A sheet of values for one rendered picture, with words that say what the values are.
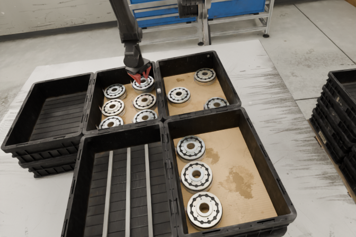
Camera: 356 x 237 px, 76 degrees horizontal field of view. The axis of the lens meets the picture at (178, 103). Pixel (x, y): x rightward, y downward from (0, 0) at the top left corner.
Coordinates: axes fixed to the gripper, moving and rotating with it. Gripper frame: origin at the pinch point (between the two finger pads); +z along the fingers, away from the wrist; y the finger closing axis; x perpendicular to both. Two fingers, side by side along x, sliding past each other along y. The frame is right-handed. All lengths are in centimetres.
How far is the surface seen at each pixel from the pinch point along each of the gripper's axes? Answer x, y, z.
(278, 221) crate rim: -73, -27, -4
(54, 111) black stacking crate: 28.1, -34.2, 5.9
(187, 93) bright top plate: -21.7, 5.7, 3.2
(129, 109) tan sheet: -3.1, -14.0, 6.0
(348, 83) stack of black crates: -80, 97, 41
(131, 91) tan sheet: 5.6, -4.5, 6.1
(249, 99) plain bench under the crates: -41, 32, 19
